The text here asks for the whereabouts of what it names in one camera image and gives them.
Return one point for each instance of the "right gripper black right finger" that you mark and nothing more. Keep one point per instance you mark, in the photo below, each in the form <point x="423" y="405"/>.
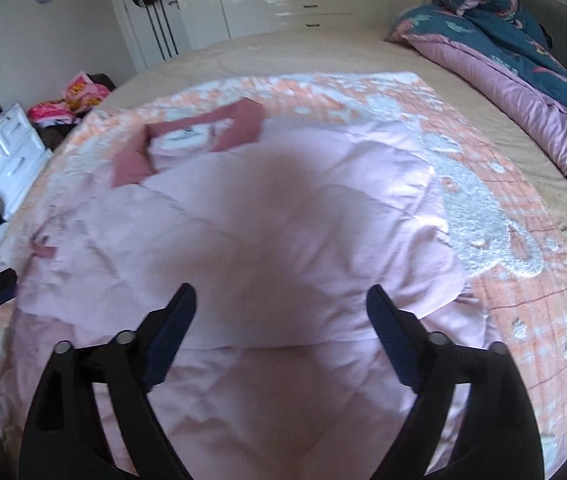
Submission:
<point x="498" y="436"/>

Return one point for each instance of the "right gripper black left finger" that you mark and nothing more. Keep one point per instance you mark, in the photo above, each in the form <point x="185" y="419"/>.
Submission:
<point x="64" y="438"/>

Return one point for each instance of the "pink quilted padded jacket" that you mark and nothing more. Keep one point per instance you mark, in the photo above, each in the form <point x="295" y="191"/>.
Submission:
<point x="281" y="375"/>

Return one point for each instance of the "white bedroom door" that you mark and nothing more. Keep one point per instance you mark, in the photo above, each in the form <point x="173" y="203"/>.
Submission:
<point x="153" y="35"/>

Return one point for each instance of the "white drawer chest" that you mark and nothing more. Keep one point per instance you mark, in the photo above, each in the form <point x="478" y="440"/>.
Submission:
<point x="23" y="156"/>

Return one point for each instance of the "orange cloud pattern blanket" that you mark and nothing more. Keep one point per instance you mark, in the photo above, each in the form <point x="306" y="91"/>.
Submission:
<point x="506" y="238"/>

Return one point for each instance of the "pink yellow cartoon blanket pile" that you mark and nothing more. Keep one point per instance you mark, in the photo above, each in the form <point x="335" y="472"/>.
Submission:
<point x="83" y="93"/>

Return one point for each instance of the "tan bed sheet mattress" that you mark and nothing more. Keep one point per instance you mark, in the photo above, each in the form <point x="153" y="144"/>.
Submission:
<point x="479" y="94"/>

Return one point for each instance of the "blue and pink floral duvet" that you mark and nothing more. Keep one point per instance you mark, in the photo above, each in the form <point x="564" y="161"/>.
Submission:
<point x="500" y="49"/>

